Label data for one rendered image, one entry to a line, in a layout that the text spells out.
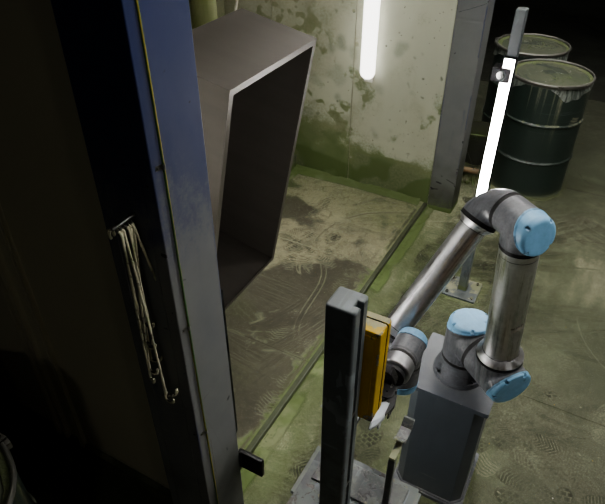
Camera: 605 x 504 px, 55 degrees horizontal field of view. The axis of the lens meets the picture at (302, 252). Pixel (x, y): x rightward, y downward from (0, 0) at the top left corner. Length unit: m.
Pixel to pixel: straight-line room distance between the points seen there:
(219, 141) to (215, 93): 0.17
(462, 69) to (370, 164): 0.99
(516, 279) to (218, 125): 1.06
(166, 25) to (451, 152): 3.17
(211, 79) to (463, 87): 2.32
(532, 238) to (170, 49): 1.01
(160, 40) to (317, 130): 3.39
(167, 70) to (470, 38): 2.87
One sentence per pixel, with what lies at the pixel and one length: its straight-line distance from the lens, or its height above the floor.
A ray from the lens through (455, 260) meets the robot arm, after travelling 1.77.
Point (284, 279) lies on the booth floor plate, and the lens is 3.59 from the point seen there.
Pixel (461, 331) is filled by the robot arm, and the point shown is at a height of 0.90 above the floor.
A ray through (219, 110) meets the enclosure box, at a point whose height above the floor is 1.55.
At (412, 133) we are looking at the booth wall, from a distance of 4.21.
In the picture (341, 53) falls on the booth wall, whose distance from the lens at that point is 4.23.
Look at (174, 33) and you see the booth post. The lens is 1.23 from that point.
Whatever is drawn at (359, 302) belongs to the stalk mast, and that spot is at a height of 1.64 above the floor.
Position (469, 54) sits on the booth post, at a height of 1.15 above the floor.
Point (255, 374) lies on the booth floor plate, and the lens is 3.04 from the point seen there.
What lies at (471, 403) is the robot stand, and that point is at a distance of 2.23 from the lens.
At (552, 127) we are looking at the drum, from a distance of 4.49.
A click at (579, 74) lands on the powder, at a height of 0.86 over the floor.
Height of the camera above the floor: 2.32
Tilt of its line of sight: 37 degrees down
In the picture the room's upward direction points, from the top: straight up
